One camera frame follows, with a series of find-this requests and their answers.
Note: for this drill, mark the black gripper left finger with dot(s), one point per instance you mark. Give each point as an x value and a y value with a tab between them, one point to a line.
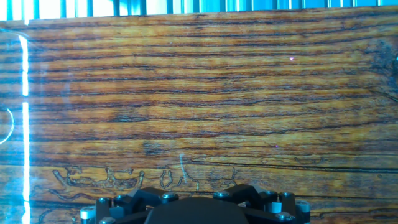
124	208

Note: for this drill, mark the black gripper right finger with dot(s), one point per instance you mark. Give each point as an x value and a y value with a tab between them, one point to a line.
270	208

